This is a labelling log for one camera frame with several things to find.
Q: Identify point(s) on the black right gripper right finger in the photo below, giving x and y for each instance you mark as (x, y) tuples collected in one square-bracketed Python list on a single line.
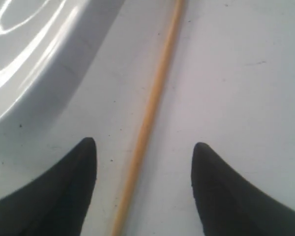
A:
[(229, 205)]

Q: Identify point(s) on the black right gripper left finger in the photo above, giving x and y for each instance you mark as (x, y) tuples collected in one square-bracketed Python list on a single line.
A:
[(56, 203)]

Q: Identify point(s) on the white square plate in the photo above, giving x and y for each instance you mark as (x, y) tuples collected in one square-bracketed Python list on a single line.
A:
[(46, 48)]

